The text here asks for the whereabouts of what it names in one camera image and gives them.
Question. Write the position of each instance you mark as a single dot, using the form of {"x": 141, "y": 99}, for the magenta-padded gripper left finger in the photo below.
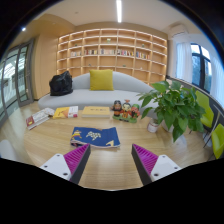
{"x": 71, "y": 161}

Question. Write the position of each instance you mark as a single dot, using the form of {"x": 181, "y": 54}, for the colourful cartoon figurine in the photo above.
{"x": 126, "y": 111}

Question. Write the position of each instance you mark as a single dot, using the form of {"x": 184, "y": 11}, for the glass double doors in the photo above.
{"x": 13, "y": 80}

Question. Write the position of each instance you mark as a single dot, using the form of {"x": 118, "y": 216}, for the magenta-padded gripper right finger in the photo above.
{"x": 150, "y": 163}

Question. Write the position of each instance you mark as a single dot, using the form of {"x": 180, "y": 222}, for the yellow and white book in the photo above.
{"x": 65, "y": 112}

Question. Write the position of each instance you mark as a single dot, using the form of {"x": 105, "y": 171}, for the long ceiling light strip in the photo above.
{"x": 119, "y": 10}

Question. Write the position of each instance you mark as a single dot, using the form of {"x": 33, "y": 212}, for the green potted plant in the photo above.
{"x": 176, "y": 106}

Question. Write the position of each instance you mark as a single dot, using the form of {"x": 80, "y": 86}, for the round recessed ceiling light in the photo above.
{"x": 23, "y": 29}

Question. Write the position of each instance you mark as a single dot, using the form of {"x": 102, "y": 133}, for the red and white book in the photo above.
{"x": 36, "y": 119}

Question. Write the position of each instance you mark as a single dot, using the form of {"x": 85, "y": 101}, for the white sheer curtain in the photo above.
{"x": 218, "y": 83}
{"x": 183, "y": 61}

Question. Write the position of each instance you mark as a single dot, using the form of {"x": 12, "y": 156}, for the wooden wall shelf unit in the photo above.
{"x": 110, "y": 61}

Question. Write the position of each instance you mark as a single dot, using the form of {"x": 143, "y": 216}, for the green chair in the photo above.
{"x": 206, "y": 111}
{"x": 218, "y": 140}

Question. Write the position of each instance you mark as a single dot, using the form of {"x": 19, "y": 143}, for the plain yellow book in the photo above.
{"x": 96, "y": 111}

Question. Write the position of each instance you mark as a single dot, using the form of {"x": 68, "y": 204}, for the grey curved sofa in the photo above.
{"x": 86, "y": 98}

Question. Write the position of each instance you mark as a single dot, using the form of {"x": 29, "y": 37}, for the black bag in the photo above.
{"x": 61, "y": 84}

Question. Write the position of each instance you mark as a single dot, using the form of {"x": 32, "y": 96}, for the yellow cushion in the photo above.
{"x": 101, "y": 80}

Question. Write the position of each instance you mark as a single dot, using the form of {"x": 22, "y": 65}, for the blue animal-print towel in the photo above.
{"x": 96, "y": 136}

